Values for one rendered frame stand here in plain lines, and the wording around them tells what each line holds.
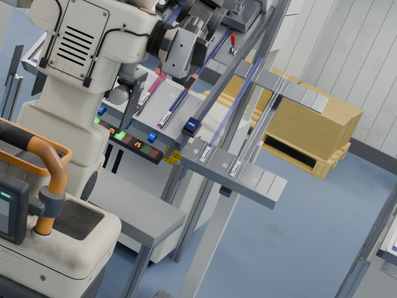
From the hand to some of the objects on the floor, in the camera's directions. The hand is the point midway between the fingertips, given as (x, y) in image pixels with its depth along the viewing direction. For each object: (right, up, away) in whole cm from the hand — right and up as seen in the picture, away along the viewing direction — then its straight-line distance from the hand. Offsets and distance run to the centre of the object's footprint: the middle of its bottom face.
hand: (176, 84), depth 241 cm
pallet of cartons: (+62, -12, +285) cm, 292 cm away
